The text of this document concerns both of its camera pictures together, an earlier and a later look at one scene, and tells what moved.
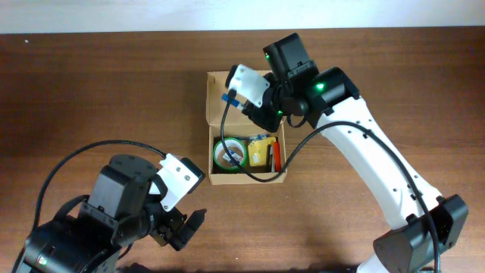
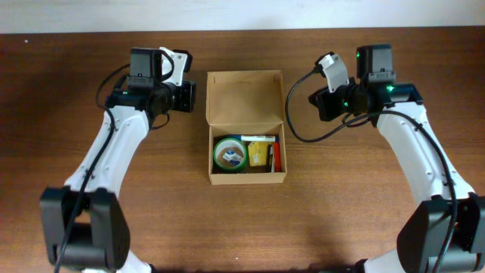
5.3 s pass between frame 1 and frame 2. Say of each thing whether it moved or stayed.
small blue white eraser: stayed
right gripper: moved
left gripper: moved
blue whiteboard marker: moved
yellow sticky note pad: stayed
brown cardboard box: stayed
